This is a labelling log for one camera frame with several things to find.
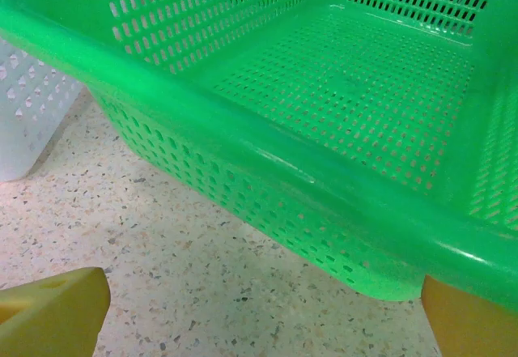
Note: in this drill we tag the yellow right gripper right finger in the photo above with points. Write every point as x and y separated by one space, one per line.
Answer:
473 328

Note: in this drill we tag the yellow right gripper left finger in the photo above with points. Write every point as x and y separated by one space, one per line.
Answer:
48 320

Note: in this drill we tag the green plastic basket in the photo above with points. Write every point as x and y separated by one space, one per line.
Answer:
323 90

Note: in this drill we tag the white plastic basket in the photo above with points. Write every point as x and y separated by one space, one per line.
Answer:
24 130

